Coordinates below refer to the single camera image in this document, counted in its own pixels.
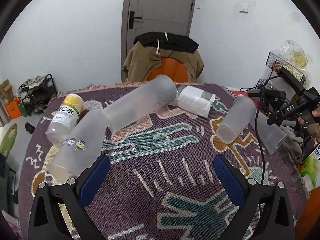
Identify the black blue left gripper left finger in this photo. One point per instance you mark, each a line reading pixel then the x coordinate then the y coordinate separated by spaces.
pixel 46 219

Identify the brown black jacket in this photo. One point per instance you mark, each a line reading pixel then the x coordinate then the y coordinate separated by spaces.
pixel 149 48

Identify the short frosted plastic cup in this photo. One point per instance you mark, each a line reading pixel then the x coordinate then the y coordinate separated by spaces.
pixel 236 120

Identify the frosted cup with stickers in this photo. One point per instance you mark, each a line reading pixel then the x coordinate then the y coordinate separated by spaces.
pixel 81 149

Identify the black shoe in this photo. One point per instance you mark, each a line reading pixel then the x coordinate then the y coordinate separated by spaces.
pixel 29 128

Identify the cardboard box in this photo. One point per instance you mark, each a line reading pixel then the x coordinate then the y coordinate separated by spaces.
pixel 6 92

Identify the orange chair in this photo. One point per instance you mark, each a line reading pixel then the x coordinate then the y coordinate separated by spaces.
pixel 172 69

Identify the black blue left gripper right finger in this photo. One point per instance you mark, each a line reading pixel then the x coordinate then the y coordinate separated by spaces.
pixel 276 220

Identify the orange box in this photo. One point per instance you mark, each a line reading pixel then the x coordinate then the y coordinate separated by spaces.
pixel 13 108

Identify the grey cloth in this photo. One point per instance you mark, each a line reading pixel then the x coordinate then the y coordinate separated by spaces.
pixel 293 145

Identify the yellow cap drink bottle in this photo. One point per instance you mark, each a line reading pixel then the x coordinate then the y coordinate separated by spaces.
pixel 65 119

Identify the black shoe rack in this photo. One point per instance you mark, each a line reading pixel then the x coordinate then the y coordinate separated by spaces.
pixel 35 94

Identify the black wire basket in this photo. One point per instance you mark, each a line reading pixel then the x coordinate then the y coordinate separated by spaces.
pixel 275 63

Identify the black door handle lock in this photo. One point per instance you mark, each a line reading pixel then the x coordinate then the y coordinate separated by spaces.
pixel 132 18

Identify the clear plastic bag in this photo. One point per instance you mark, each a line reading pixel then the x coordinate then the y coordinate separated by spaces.
pixel 293 53

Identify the purple patterned woven tablecloth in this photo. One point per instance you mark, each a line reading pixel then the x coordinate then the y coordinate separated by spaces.
pixel 162 183

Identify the white light switch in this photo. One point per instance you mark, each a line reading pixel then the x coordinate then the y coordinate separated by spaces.
pixel 244 7

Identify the tall frosted plastic cup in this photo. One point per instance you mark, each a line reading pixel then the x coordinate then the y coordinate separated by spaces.
pixel 140 102

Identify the green slipper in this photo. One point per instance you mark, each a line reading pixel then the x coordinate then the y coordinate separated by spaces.
pixel 8 140

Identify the grey door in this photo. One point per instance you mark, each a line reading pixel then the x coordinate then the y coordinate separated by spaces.
pixel 170 16

